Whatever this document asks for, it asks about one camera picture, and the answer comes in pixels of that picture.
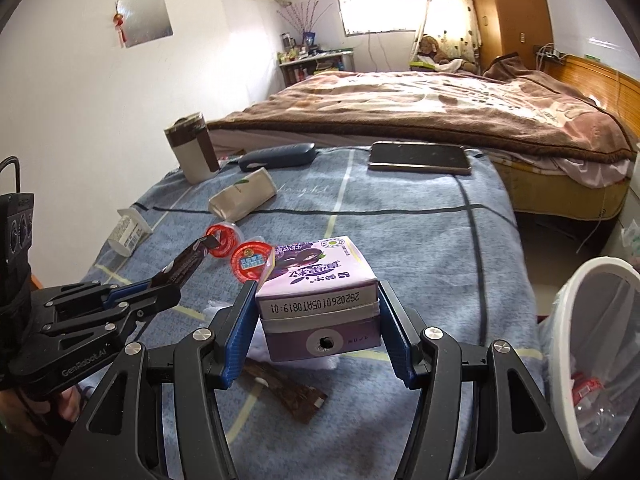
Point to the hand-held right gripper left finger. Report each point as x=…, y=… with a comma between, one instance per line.
x=240, y=325

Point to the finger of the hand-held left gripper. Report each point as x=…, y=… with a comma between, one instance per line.
x=132, y=291
x=160, y=299

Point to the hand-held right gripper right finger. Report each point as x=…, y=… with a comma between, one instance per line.
x=395, y=335

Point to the dark brown snack wrapper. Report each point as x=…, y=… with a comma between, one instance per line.
x=187, y=260

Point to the white plastic cup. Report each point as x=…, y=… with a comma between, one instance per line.
x=127, y=232

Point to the red-lid jelly cup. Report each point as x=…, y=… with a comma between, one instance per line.
x=225, y=237
x=250, y=260

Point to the purple milk carton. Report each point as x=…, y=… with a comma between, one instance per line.
x=310, y=310

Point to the white paper packet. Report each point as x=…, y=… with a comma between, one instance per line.
x=242, y=195

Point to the white round trash bin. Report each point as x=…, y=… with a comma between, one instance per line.
x=559, y=360

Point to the clear plastic bottle red cap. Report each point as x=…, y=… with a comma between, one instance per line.
x=595, y=410

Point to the person's left hand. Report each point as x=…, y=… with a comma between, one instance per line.
x=67, y=405

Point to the blue checked blanket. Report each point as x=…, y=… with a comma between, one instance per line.
x=400, y=240

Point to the brown and white tall carton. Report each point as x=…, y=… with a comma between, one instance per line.
x=192, y=155

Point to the dark blue glasses case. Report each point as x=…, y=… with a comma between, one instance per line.
x=280, y=155

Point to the dark smartphone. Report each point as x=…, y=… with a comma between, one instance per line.
x=420, y=157

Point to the yellow bed mattress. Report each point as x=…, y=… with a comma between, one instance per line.
x=550, y=190

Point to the brown bed blanket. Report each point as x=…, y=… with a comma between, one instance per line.
x=400, y=105

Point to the red hanging ornament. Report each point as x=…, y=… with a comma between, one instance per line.
x=119, y=20

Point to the cluttered small desk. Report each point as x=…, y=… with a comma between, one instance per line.
x=320, y=62

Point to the brown teddy bear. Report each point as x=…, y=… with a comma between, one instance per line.
x=430, y=47

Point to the dried branches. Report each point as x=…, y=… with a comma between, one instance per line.
x=305, y=17

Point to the power strip with chargers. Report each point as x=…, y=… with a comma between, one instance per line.
x=550, y=53

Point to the bright window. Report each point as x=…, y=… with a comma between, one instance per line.
x=380, y=12

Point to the wooden headboard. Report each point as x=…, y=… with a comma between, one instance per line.
x=605, y=85

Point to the dotted curtain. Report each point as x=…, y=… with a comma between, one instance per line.
x=450, y=10

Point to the wooden wardrobe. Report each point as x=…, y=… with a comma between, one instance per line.
x=505, y=10

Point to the silver wall panel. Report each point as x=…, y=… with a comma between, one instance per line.
x=145, y=20

